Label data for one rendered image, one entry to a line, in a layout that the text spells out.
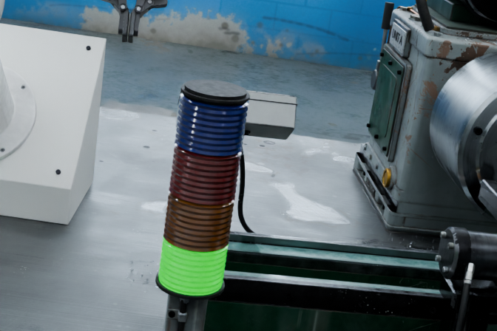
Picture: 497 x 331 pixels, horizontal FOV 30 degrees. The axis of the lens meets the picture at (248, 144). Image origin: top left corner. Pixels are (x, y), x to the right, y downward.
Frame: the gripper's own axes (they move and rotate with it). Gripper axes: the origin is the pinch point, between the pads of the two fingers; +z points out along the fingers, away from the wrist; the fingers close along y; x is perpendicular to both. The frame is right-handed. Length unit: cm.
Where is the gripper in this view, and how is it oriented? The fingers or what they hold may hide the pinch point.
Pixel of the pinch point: (129, 26)
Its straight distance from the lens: 140.7
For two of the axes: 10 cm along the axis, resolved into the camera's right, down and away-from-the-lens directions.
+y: 9.9, 1.1, 1.2
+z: -0.7, 9.7, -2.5
